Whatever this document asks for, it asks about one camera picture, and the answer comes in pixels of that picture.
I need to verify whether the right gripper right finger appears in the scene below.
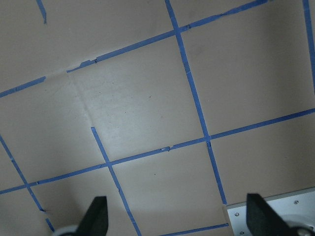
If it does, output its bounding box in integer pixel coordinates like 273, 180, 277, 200
246, 193, 294, 236

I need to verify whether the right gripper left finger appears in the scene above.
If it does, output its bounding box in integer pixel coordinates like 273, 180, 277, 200
75, 196, 109, 236

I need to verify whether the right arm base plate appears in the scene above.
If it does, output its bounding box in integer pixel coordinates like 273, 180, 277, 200
226, 187, 315, 236

